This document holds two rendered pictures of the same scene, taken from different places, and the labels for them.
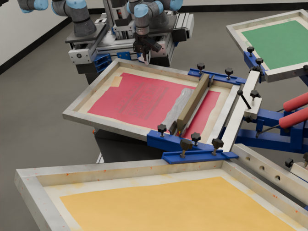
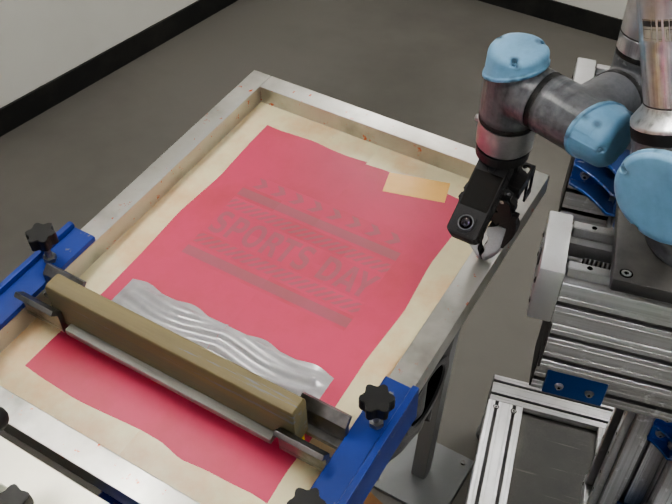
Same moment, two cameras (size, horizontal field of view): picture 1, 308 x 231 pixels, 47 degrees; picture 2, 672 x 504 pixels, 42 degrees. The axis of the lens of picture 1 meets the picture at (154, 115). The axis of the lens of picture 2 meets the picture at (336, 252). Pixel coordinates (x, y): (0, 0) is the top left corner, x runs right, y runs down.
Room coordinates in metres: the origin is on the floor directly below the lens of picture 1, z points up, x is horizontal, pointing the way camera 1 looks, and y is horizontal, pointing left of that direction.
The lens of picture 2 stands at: (1.63, -1.01, 1.95)
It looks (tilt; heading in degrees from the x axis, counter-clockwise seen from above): 40 degrees down; 86
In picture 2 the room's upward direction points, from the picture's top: 4 degrees clockwise
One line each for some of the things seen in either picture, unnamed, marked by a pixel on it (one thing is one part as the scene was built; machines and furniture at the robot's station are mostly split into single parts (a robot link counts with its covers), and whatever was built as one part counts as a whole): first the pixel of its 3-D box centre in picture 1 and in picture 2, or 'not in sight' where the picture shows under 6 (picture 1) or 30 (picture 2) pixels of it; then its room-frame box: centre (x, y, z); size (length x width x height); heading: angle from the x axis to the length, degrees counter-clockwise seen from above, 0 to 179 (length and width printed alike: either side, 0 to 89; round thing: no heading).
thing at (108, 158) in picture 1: (142, 169); not in sight; (1.46, 0.13, 0.74); 0.46 x 0.04 x 0.42; 58
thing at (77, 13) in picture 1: (77, 7); not in sight; (2.33, 0.32, 1.42); 0.13 x 0.12 x 0.14; 46
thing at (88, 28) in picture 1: (83, 24); not in sight; (2.33, 0.32, 1.31); 0.15 x 0.15 x 0.10
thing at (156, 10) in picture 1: (151, 9); (588, 116); (1.99, -0.12, 1.42); 0.11 x 0.11 x 0.08; 42
